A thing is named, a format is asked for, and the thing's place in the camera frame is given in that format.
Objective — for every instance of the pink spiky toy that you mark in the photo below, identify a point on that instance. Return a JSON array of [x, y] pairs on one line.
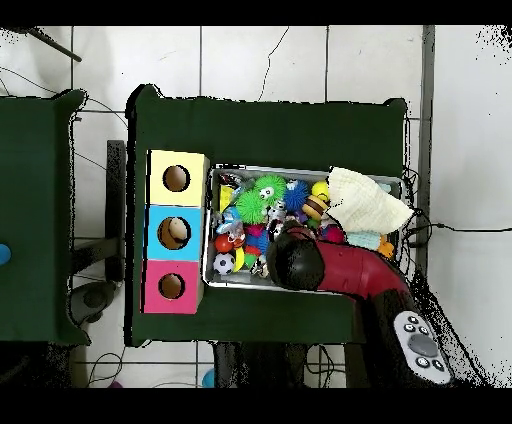
[[334, 234]]

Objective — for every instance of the green cloth side table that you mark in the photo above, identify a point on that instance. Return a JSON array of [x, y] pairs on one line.
[[32, 220]]

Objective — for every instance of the wooden box three holes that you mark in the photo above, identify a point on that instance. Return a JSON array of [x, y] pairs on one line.
[[188, 196]]

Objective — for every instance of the wooden burger toy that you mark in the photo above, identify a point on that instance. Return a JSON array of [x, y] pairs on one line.
[[316, 207]]

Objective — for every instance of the thin dark rod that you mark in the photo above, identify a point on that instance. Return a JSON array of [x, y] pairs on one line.
[[52, 46]]

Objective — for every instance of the cream waffle cloth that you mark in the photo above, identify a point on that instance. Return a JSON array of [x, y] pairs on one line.
[[364, 204]]

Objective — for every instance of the black upright panel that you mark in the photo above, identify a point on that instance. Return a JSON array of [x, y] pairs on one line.
[[116, 200]]

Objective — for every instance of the shallow mesh bin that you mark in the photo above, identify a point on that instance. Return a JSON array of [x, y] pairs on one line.
[[240, 282]]

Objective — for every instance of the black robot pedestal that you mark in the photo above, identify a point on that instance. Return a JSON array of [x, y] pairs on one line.
[[256, 364]]

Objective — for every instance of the yellow ball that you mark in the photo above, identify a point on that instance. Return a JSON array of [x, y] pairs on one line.
[[320, 190]]

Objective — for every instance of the blue round object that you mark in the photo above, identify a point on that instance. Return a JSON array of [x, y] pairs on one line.
[[4, 254]]

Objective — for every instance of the large orange toy brick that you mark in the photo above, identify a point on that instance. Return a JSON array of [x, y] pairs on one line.
[[386, 248]]

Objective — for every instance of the small soccer ball toy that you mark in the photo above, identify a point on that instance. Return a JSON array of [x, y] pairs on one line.
[[224, 264]]

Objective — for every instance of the green spiky ball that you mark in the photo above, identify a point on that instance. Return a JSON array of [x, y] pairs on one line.
[[251, 207], [270, 188]]

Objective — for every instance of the mint waffle cloth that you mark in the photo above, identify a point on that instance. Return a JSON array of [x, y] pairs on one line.
[[362, 240]]

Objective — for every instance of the blue spiky ball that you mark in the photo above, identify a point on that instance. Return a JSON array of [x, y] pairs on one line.
[[296, 194]]

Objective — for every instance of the blue object on floor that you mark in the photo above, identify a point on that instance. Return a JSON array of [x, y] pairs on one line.
[[208, 379]]

